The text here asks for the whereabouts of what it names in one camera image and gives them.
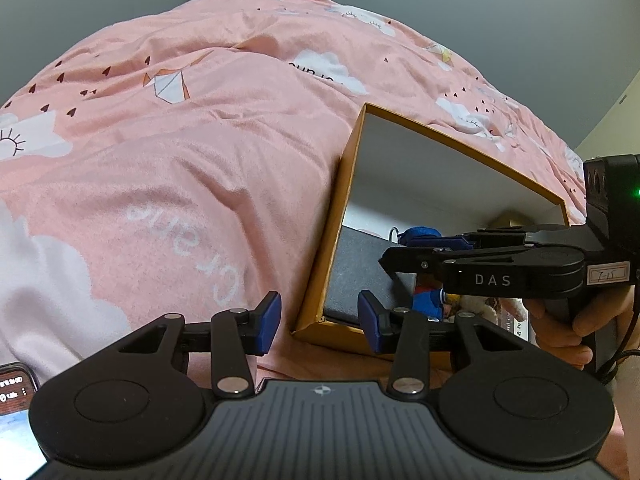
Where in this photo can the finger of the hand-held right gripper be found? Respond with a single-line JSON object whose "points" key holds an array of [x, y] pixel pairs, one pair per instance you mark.
{"points": [[415, 261], [455, 242]]}

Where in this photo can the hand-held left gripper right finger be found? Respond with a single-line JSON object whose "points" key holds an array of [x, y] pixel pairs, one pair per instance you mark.
{"points": [[369, 322]]}

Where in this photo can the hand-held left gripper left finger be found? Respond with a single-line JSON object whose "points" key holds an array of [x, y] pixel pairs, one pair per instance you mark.
{"points": [[270, 320]]}

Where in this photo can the duck plush toy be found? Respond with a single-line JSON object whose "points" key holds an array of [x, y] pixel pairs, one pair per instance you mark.
{"points": [[427, 302]]}

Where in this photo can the dark grey box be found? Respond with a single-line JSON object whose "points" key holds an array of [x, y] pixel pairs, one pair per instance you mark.
{"points": [[360, 275]]}

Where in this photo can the white crochet rabbit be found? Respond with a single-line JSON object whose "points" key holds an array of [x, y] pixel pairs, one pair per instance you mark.
{"points": [[475, 305]]}

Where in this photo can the orange cardboard box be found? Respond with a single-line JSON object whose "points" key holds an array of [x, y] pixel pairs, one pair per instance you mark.
{"points": [[335, 240]]}

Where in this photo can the person's right forearm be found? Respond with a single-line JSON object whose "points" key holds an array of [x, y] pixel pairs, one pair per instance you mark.
{"points": [[631, 400]]}

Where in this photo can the person's right hand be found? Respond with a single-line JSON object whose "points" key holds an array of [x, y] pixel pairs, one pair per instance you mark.
{"points": [[555, 345]]}

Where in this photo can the pink printed blanket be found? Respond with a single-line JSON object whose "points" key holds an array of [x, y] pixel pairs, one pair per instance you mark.
{"points": [[175, 160]]}

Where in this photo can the smartphone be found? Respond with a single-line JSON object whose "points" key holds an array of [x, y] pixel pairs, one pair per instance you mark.
{"points": [[17, 410]]}

